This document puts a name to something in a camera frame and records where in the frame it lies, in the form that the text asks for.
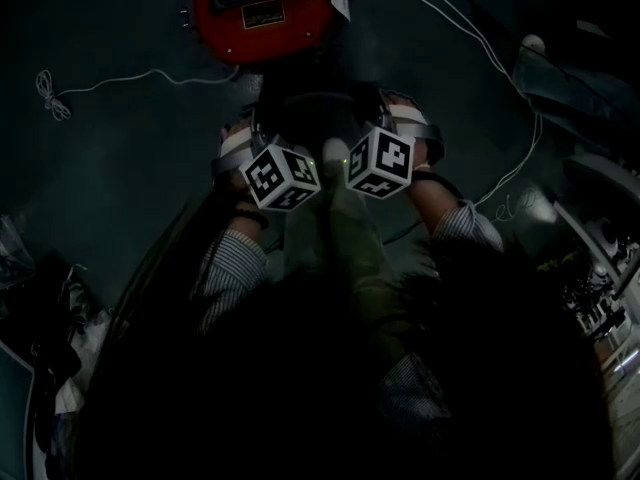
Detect black bead bracelet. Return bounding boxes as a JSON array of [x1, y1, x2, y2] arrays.
[[232, 206, 271, 230]]

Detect cluttered rack of pots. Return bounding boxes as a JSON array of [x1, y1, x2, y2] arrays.
[[552, 155, 640, 480]]

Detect person's left hand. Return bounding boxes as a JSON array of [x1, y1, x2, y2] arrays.
[[219, 121, 254, 144]]

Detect person's right hand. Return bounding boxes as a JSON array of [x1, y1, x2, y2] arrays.
[[387, 92, 431, 167]]

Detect red vacuum cleaner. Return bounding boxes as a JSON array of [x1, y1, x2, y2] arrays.
[[191, 0, 352, 68]]

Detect long white cable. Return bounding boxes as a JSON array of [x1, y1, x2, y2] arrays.
[[352, 0, 545, 208]]

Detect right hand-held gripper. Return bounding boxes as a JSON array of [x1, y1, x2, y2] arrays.
[[343, 89, 447, 200]]

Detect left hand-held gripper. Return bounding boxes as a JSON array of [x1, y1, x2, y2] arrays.
[[212, 108, 322, 214]]

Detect person's right forearm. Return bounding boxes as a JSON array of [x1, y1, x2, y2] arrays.
[[405, 166, 505, 255]]

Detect loose white cable coil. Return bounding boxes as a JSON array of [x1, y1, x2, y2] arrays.
[[494, 190, 544, 224]]

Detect white cable with knotted bundle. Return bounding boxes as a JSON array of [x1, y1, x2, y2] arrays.
[[34, 66, 242, 122]]

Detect striped shirt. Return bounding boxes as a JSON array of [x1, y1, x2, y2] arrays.
[[377, 351, 454, 422]]

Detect white shoe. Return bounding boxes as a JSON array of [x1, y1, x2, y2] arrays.
[[321, 136, 352, 178]]

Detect olive trousers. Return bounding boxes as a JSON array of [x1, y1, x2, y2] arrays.
[[282, 182, 431, 354]]

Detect person's left forearm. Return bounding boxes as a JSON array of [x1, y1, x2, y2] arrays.
[[192, 170, 274, 337]]

